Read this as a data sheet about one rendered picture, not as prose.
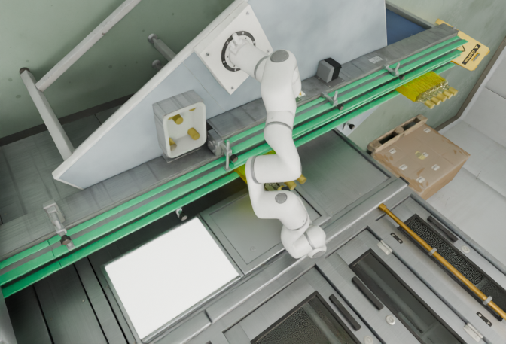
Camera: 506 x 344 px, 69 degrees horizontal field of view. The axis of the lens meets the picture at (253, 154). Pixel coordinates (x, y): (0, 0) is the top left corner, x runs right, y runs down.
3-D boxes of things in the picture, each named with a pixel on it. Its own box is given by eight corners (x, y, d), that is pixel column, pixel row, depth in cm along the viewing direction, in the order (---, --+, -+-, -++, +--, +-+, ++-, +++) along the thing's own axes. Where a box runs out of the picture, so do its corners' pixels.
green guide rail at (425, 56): (224, 141, 152) (235, 153, 148) (224, 140, 151) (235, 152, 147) (456, 36, 231) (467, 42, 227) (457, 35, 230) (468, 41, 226)
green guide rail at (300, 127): (224, 153, 158) (234, 165, 153) (224, 152, 157) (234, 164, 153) (450, 47, 236) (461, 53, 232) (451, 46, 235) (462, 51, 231)
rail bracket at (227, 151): (214, 159, 156) (231, 179, 150) (214, 131, 144) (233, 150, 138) (220, 157, 158) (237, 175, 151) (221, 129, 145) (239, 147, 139)
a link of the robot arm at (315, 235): (302, 251, 124) (327, 236, 124) (289, 225, 131) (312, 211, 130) (312, 263, 136) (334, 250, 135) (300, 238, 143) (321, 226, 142)
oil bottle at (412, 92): (388, 85, 216) (428, 112, 201) (391, 77, 212) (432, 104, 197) (394, 82, 218) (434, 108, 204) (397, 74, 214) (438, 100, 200)
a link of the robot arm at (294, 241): (300, 201, 120) (317, 229, 135) (266, 220, 120) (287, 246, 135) (312, 220, 114) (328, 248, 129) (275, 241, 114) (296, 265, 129)
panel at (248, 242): (101, 269, 140) (139, 348, 122) (99, 266, 137) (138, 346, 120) (281, 172, 180) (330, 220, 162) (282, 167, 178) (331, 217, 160)
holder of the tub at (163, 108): (160, 154, 154) (169, 166, 150) (151, 103, 134) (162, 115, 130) (196, 139, 161) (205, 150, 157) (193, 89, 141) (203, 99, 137)
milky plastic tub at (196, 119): (159, 147, 150) (169, 159, 145) (151, 104, 133) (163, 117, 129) (196, 131, 157) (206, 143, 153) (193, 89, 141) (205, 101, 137)
